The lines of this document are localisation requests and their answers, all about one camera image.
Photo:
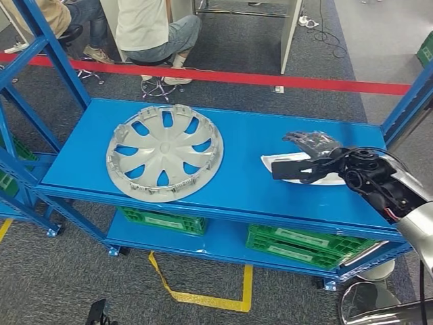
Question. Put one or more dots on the white plastic car part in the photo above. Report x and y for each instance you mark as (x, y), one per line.
(324, 180)

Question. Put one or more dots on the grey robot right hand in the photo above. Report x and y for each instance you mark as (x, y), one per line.
(314, 143)

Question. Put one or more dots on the blue metal shelf rack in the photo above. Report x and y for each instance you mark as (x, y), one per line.
(20, 211)
(237, 148)

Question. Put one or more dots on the grey wheel hubcap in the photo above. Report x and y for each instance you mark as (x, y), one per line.
(165, 150)

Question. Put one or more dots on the black seat office chair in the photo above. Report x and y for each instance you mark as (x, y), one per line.
(69, 33)

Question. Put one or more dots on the chrome base stool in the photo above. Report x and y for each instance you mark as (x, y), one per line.
(148, 62)

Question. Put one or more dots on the white desk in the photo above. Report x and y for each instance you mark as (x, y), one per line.
(290, 36)

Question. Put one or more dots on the green plastic crate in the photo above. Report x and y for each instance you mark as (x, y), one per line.
(25, 152)
(294, 254)
(335, 242)
(426, 51)
(162, 222)
(8, 184)

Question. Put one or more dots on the person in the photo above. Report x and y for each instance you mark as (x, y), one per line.
(142, 22)
(57, 15)

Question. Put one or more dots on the white power strip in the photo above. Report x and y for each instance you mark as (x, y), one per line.
(308, 22)

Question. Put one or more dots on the white floor socket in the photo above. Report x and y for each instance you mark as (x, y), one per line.
(277, 89)

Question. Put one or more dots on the long red barrier belt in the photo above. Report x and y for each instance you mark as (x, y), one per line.
(270, 80)

